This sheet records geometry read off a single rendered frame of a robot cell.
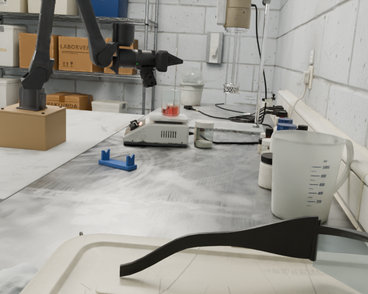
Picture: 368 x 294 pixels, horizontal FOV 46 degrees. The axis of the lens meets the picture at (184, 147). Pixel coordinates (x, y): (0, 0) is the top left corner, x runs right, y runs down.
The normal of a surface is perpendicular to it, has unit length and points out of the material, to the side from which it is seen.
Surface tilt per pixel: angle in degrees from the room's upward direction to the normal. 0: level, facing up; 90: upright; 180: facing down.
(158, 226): 0
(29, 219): 0
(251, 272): 1
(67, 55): 91
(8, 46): 93
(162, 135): 90
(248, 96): 90
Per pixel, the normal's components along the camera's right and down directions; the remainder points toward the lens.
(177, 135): 0.07, 0.22
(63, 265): 0.07, -0.97
